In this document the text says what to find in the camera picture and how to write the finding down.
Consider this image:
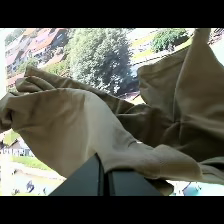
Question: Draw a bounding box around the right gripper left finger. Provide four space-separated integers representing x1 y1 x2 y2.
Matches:
49 152 106 197

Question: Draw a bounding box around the brown T-shirt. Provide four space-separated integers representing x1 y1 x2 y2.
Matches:
0 28 224 197

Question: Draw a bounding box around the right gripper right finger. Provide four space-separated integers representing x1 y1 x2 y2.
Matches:
106 169 164 197

